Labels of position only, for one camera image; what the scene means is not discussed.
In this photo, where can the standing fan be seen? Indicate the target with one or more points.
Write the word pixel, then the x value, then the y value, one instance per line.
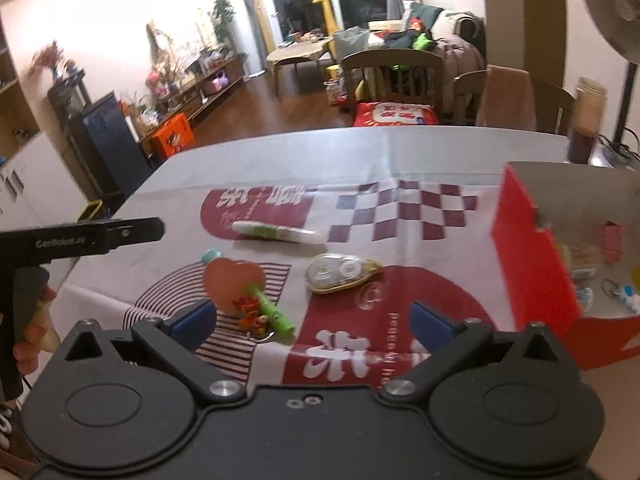
pixel 617 5

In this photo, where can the green potted plant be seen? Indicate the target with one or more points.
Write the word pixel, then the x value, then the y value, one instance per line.
pixel 225 15

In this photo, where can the green marker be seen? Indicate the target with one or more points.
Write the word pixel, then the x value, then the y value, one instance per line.
pixel 272 312

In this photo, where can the black cabinet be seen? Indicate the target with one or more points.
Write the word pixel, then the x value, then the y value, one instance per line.
pixel 100 140

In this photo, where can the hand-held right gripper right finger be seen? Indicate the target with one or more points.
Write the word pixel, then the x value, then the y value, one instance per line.
pixel 432 327

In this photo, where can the wooden dining chair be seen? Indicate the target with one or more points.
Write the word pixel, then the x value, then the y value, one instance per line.
pixel 390 60
pixel 550 105

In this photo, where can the pink towel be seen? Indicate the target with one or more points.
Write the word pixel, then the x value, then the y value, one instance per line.
pixel 505 97

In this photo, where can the clear jar with dark liquid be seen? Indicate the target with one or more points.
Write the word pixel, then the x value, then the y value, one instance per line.
pixel 586 120

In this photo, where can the person's left hand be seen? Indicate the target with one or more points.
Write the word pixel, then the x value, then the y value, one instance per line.
pixel 37 342

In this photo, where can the orange crate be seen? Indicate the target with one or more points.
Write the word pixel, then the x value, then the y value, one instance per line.
pixel 172 137

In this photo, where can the grey plastic bag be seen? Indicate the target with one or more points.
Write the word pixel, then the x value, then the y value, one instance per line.
pixel 350 40

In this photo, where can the wooden coffee table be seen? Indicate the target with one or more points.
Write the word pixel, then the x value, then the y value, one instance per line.
pixel 297 50

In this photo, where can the clear yellow correction tape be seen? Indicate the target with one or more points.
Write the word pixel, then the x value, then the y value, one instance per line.
pixel 340 272

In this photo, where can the small yellow stool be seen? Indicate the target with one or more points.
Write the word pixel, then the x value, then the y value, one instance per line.
pixel 332 71

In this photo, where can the white standing air conditioner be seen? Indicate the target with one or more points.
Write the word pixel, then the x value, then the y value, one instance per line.
pixel 240 25

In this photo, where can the pink heart-shaped box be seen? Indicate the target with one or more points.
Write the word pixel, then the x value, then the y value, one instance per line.
pixel 230 282

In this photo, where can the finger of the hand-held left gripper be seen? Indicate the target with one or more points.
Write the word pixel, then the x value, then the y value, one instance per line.
pixel 135 232

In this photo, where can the printed red white tablecloth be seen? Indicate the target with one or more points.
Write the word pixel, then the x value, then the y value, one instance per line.
pixel 280 160

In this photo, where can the red binder clip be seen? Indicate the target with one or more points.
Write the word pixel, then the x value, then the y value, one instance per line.
pixel 611 242

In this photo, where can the white green glue pen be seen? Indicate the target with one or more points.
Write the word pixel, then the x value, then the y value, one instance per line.
pixel 275 232

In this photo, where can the red cardboard box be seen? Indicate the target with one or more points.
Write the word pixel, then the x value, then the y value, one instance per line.
pixel 530 270

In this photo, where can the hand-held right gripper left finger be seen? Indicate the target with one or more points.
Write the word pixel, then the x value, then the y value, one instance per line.
pixel 192 322

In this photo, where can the red white seat cushion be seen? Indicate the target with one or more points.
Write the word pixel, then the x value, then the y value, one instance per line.
pixel 395 112

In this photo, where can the teal sofa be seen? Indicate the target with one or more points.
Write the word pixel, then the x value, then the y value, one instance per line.
pixel 450 30

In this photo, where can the pink toy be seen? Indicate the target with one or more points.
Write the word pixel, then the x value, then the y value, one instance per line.
pixel 220 84

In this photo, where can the yellow giraffe toy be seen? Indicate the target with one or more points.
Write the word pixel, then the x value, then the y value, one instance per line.
pixel 327 15

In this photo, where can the wooden tv cabinet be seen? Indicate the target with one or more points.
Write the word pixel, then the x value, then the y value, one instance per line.
pixel 200 100

